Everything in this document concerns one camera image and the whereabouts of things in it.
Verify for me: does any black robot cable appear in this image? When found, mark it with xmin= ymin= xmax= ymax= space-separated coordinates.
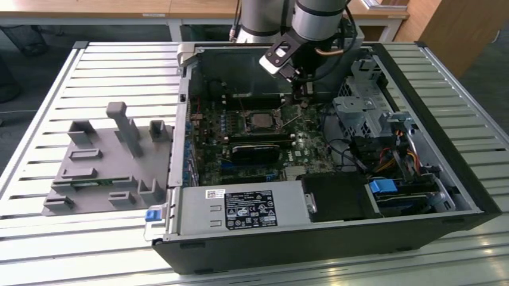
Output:
xmin=341 ymin=5 xmax=365 ymax=55

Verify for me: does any black wire bundle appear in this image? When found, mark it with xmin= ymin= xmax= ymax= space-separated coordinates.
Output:
xmin=322 ymin=135 xmax=369 ymax=174

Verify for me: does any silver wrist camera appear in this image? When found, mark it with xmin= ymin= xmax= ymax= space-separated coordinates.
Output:
xmin=258 ymin=32 xmax=303 ymax=80

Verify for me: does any stack of books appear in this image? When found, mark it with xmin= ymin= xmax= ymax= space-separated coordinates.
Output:
xmin=359 ymin=0 xmax=410 ymax=11

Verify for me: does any grey parts rack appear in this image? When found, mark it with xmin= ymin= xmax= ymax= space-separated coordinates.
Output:
xmin=41 ymin=101 xmax=176 ymax=217

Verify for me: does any silver square CPU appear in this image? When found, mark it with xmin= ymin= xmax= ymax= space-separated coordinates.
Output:
xmin=249 ymin=113 xmax=278 ymax=129

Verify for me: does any black graphics card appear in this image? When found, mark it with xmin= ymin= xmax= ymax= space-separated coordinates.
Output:
xmin=230 ymin=144 xmax=282 ymax=164

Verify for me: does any green motherboard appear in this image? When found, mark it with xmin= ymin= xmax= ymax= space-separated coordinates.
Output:
xmin=186 ymin=95 xmax=339 ymax=185

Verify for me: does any black CPU socket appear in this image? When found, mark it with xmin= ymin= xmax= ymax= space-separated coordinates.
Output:
xmin=238 ymin=109 xmax=290 ymax=133

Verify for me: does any grey case corner bracket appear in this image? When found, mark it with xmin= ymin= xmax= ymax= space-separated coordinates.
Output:
xmin=176 ymin=43 xmax=198 ymax=67

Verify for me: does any black waste bin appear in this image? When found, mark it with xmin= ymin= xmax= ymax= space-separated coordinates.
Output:
xmin=0 ymin=25 xmax=49 ymax=57

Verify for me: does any silver chipset heat sink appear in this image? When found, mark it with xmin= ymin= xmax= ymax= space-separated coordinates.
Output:
xmin=285 ymin=166 xmax=310 ymax=180

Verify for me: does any black PC case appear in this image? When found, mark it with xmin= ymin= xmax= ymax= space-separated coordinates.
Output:
xmin=151 ymin=41 xmax=502 ymax=275

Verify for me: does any yellow red wire bundle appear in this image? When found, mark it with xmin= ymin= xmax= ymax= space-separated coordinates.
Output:
xmin=377 ymin=148 xmax=422 ymax=174

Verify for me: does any green RAM stick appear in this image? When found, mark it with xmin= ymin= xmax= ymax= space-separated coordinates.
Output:
xmin=70 ymin=178 xmax=135 ymax=189

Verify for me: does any wooden cabinet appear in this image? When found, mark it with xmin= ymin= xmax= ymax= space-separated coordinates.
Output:
xmin=393 ymin=0 xmax=509 ymax=79

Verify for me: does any black RAM slot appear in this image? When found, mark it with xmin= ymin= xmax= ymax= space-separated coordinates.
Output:
xmin=225 ymin=92 xmax=289 ymax=110

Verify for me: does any silver metal drive cage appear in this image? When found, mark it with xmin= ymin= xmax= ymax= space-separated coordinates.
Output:
xmin=331 ymin=58 xmax=402 ymax=141

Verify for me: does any grey power supply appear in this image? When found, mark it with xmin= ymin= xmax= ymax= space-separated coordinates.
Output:
xmin=174 ymin=181 xmax=314 ymax=236

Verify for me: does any black installed RAM stick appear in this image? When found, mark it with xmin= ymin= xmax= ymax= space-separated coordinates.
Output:
xmin=226 ymin=133 xmax=295 ymax=145

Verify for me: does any blue disk carrier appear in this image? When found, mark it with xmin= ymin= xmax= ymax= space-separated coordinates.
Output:
xmin=369 ymin=178 xmax=398 ymax=196

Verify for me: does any metal socket cover frame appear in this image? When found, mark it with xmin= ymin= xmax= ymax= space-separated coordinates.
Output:
xmin=281 ymin=101 xmax=315 ymax=126

